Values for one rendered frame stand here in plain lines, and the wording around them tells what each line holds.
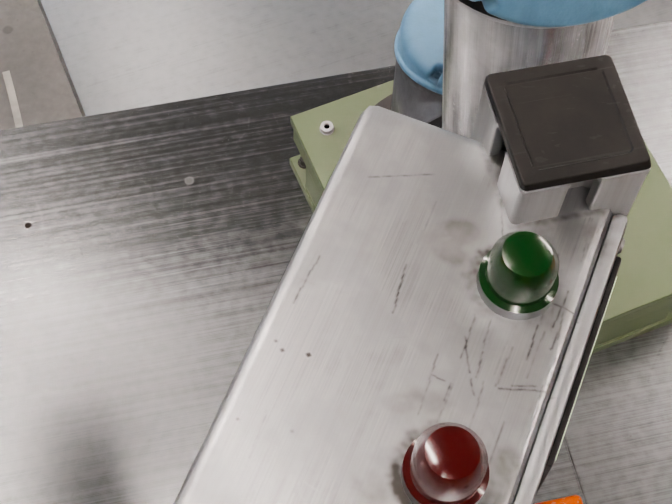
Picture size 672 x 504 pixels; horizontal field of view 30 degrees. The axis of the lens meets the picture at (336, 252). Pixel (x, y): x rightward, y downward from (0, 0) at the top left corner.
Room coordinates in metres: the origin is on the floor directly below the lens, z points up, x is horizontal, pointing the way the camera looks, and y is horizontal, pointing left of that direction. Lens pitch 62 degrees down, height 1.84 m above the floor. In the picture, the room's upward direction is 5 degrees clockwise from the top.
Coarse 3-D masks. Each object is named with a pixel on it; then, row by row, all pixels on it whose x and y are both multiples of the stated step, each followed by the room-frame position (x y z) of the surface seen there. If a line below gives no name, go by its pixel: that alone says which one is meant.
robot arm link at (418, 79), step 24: (432, 0) 0.59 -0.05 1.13; (408, 24) 0.57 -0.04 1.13; (432, 24) 0.57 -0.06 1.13; (408, 48) 0.55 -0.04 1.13; (432, 48) 0.54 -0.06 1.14; (408, 72) 0.54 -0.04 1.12; (432, 72) 0.53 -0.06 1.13; (408, 96) 0.53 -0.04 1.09; (432, 96) 0.52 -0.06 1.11; (432, 120) 0.50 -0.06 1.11
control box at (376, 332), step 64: (384, 128) 0.24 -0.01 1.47; (384, 192) 0.22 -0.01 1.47; (448, 192) 0.22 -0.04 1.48; (576, 192) 0.23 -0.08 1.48; (320, 256) 0.19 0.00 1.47; (384, 256) 0.19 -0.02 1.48; (448, 256) 0.20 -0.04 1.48; (576, 256) 0.20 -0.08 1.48; (320, 320) 0.17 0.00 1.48; (384, 320) 0.17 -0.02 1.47; (448, 320) 0.17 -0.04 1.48; (512, 320) 0.18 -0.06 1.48; (576, 320) 0.18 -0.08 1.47; (256, 384) 0.15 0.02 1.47; (320, 384) 0.15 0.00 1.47; (384, 384) 0.15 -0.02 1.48; (448, 384) 0.15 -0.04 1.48; (512, 384) 0.15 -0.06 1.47; (256, 448) 0.13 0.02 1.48; (320, 448) 0.13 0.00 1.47; (384, 448) 0.13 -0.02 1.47; (512, 448) 0.13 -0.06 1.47
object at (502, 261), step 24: (504, 240) 0.19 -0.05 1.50; (528, 240) 0.19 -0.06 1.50; (480, 264) 0.19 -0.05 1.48; (504, 264) 0.18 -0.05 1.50; (528, 264) 0.18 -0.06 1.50; (552, 264) 0.19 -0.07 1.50; (480, 288) 0.18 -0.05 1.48; (504, 288) 0.18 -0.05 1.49; (528, 288) 0.18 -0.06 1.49; (552, 288) 0.18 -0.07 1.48; (504, 312) 0.18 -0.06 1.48; (528, 312) 0.18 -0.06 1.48
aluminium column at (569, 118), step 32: (576, 64) 0.26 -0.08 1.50; (608, 64) 0.26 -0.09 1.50; (512, 96) 0.25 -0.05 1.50; (544, 96) 0.25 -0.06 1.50; (576, 96) 0.25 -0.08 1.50; (608, 96) 0.25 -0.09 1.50; (480, 128) 0.25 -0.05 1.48; (512, 128) 0.23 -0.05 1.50; (544, 128) 0.23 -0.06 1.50; (576, 128) 0.23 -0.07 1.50; (608, 128) 0.24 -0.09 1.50; (512, 160) 0.22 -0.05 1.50; (544, 160) 0.22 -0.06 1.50; (576, 160) 0.22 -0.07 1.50; (608, 160) 0.22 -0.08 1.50; (640, 160) 0.22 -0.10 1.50; (512, 192) 0.22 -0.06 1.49; (544, 192) 0.21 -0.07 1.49; (608, 192) 0.22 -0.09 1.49
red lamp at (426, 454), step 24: (432, 432) 0.13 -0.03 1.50; (456, 432) 0.13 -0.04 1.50; (408, 456) 0.12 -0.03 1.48; (432, 456) 0.12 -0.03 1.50; (456, 456) 0.12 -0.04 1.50; (480, 456) 0.12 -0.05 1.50; (408, 480) 0.12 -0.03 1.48; (432, 480) 0.11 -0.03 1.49; (456, 480) 0.11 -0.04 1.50; (480, 480) 0.12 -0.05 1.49
